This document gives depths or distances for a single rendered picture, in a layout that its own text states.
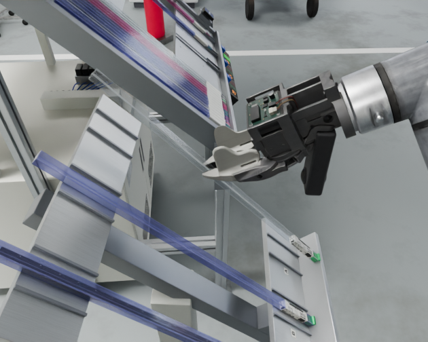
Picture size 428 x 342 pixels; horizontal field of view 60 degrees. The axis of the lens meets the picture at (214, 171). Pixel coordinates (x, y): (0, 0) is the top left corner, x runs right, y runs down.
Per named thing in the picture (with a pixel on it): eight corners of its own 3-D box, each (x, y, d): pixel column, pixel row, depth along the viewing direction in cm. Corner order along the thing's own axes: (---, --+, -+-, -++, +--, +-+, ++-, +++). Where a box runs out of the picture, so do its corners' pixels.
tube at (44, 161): (307, 318, 64) (314, 316, 63) (308, 326, 63) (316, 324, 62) (36, 155, 39) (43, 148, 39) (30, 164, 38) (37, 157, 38)
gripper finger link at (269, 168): (231, 158, 52) (289, 134, 50) (236, 166, 53) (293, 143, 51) (232, 181, 49) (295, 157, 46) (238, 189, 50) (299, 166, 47)
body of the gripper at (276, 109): (240, 98, 50) (329, 60, 46) (265, 142, 55) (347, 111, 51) (242, 134, 45) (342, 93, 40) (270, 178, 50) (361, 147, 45)
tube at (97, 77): (312, 256, 70) (318, 254, 70) (314, 262, 69) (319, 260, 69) (91, 73, 45) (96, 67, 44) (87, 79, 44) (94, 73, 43)
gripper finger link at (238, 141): (190, 131, 54) (247, 110, 51) (210, 158, 58) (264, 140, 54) (187, 145, 52) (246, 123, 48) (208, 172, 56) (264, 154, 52)
